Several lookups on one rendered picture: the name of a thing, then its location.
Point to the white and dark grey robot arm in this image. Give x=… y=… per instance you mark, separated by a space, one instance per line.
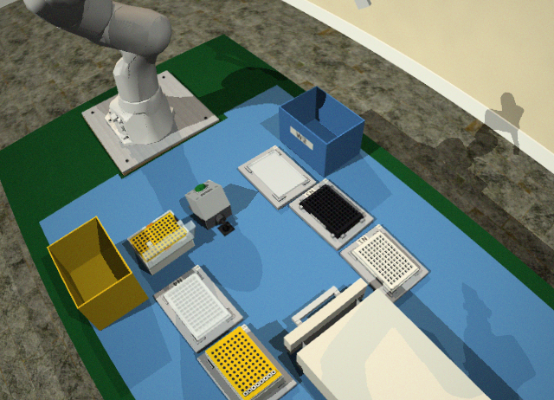
x=140 y=34

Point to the yellow open-top bin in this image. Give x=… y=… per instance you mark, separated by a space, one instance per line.
x=88 y=263

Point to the blue open-top bin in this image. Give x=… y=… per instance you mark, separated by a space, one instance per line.
x=318 y=130

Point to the blue bench mat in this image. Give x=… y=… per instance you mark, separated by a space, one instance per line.
x=491 y=325

